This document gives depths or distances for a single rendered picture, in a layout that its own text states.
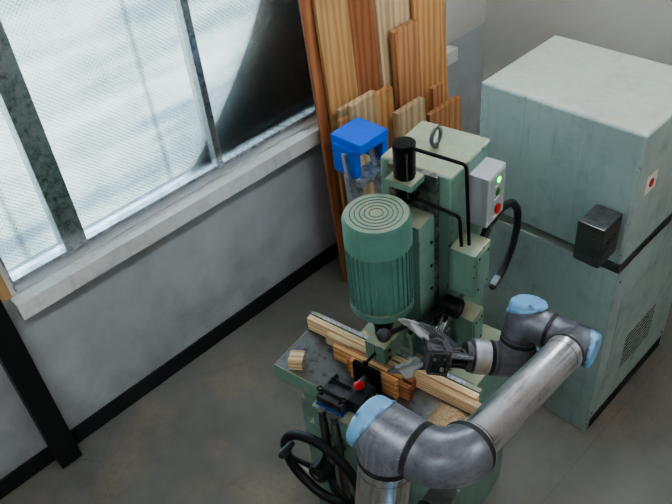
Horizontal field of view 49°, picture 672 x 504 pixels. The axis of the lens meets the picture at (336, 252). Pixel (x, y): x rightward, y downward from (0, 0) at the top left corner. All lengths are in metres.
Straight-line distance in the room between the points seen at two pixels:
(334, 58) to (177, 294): 1.24
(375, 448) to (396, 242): 0.57
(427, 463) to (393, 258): 0.61
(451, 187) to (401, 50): 1.65
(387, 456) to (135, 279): 1.96
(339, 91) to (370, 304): 1.58
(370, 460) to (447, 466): 0.16
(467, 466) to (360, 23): 2.36
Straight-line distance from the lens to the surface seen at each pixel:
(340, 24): 3.24
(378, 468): 1.47
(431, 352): 1.83
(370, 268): 1.84
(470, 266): 2.01
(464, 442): 1.41
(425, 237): 1.95
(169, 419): 3.43
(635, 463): 3.23
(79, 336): 3.17
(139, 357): 3.42
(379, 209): 1.84
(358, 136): 2.77
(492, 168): 2.00
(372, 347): 2.10
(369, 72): 3.49
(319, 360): 2.28
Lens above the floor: 2.59
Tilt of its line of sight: 40 degrees down
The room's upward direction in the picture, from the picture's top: 7 degrees counter-clockwise
